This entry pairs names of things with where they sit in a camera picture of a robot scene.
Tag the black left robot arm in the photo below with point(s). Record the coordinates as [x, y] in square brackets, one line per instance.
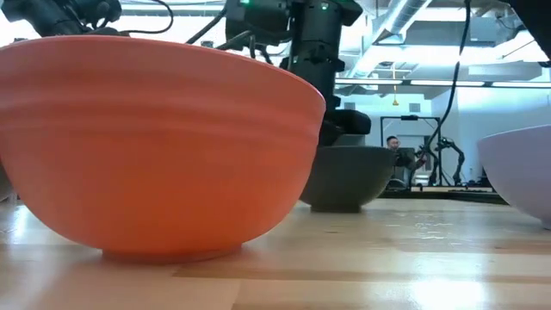
[320, 28]

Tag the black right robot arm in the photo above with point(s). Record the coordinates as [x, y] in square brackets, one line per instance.
[536, 19]

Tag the person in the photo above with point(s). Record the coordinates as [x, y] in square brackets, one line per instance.
[398, 155]

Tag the lavender bowl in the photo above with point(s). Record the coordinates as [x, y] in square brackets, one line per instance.
[523, 172]

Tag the ceiling light strip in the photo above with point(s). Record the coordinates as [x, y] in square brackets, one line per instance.
[370, 81]
[447, 82]
[521, 84]

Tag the background black robot arm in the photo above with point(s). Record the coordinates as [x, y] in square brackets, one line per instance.
[457, 157]
[426, 165]

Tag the large orange-red bowl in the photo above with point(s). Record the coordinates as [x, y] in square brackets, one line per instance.
[155, 150]

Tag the dark green bowl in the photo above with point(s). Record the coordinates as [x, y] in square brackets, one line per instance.
[348, 178]

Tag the black background table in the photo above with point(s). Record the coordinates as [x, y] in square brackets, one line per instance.
[447, 196]

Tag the black metal frame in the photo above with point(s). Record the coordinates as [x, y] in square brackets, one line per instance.
[381, 129]

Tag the yellow hanging ceiling fixture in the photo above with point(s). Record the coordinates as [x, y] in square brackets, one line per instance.
[395, 101]

